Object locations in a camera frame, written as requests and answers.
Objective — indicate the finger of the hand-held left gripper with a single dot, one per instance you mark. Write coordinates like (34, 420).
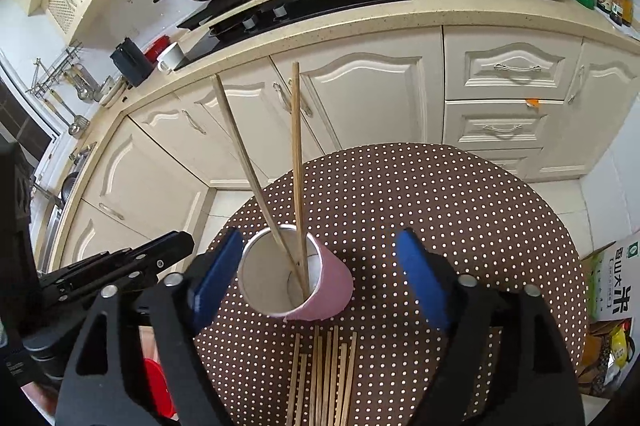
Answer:
(170, 248)
(107, 258)

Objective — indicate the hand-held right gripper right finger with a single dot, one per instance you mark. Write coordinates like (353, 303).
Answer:
(422, 276)

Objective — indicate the yellow snack bags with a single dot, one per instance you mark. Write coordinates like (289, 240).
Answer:
(607, 351)

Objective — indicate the window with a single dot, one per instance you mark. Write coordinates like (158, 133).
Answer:
(20, 115)

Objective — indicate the stack of bowls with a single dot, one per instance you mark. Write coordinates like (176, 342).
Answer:
(112, 91)

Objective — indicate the hanging metal ladle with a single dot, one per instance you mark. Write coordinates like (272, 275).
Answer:
(82, 90)

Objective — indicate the hanging metal spatula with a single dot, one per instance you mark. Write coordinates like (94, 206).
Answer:
(75, 125)

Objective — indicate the printed cardboard box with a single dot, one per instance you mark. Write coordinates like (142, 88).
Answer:
(615, 276)

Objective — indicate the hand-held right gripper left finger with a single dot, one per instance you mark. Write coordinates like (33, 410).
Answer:
(220, 271)

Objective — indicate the beige stone countertop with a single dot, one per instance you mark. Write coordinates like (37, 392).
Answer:
(450, 5)

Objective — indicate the black kettle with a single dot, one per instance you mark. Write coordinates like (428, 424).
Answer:
(131, 63)

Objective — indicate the brown dotted tablecloth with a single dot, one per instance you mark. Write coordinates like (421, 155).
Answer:
(400, 206)

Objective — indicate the black glass hob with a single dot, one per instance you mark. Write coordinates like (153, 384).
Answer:
(350, 0)

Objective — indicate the pink cup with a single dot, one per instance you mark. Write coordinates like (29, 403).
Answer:
(330, 291)

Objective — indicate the metal wall rack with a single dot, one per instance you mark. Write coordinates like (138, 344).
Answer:
(55, 70)

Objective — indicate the red container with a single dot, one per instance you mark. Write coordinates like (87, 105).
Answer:
(155, 46)

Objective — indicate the red stool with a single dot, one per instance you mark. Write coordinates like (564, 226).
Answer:
(157, 386)

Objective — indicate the orange sticker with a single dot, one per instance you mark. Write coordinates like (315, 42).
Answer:
(534, 103)

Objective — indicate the white mug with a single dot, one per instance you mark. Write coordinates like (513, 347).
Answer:
(172, 55)

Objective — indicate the steel sink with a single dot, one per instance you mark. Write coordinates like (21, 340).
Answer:
(52, 231)

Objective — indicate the group of wooden chopsticks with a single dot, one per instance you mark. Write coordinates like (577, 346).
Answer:
(320, 381)

